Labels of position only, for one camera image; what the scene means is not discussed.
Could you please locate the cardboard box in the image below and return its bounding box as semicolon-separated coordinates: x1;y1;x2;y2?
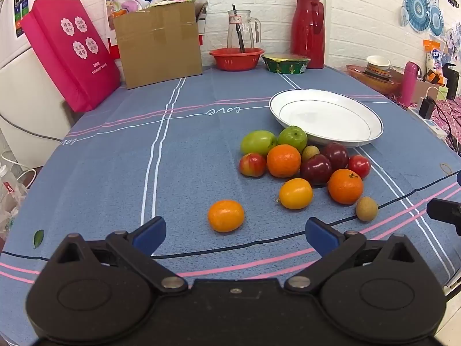
113;2;207;90

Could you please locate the green printed bowl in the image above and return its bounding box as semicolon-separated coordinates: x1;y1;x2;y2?
262;53;311;75

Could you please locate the white bowl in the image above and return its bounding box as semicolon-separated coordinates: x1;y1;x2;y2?
366;55;391;70

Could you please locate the glass pitcher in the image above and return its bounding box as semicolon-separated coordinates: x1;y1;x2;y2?
227;10;262;53

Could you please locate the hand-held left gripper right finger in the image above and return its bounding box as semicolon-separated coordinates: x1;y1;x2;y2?
286;217;426;293

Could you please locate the pink thermos bottle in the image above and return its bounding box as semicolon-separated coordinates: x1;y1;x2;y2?
400;61;419;107

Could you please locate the red plastic basin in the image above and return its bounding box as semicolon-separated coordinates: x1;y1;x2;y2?
209;48;264;72

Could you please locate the small blue paper fan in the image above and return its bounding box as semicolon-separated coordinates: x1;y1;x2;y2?
429;5;445;37

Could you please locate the dark red plum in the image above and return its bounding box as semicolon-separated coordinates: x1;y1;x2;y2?
322;143;350;170

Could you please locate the dark red apple front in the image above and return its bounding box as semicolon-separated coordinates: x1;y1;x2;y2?
300;154;333;186

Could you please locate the small red yellow apple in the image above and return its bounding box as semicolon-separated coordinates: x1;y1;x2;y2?
239;152;267;177

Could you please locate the white appliance cabinet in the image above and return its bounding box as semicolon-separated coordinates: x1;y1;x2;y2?
0;52;74;168

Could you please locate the white power strip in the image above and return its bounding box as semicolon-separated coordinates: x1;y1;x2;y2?
409;106;448;141

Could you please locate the white plate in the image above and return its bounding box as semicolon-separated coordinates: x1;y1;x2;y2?
269;89;383;148

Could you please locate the red thermos jug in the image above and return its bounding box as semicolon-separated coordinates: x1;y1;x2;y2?
291;0;326;70

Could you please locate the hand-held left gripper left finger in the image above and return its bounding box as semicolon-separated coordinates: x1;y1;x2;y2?
48;216;188;293

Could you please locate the black device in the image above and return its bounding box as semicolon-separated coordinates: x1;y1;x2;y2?
443;63;461;99

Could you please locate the yellow orange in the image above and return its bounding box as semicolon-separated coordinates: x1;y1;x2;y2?
208;200;245;233
278;178;314;210

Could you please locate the black charger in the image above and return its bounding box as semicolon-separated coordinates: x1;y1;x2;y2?
420;97;436;119

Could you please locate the patterned bowl stack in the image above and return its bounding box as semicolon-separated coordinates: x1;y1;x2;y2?
365;65;392;80

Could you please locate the black stick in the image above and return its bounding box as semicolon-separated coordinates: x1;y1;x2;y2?
232;5;246;53

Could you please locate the pink tote bag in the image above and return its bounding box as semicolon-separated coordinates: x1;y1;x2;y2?
20;0;121;112

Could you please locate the bright red tomato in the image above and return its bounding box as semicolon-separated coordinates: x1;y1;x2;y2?
347;154;371;180

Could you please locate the brown kiwi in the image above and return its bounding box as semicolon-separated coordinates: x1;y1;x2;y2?
356;196;379;222

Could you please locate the orange brown basin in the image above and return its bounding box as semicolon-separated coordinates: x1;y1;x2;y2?
346;64;403;94

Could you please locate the orange tangerine with stem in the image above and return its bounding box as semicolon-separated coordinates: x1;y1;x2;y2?
327;169;364;205

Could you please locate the orange packet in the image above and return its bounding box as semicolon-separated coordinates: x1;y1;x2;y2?
422;40;442;74

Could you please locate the small tan longan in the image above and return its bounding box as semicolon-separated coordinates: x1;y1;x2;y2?
301;145;320;162

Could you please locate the large blue paper fan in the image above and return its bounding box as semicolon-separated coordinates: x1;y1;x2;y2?
407;0;431;32

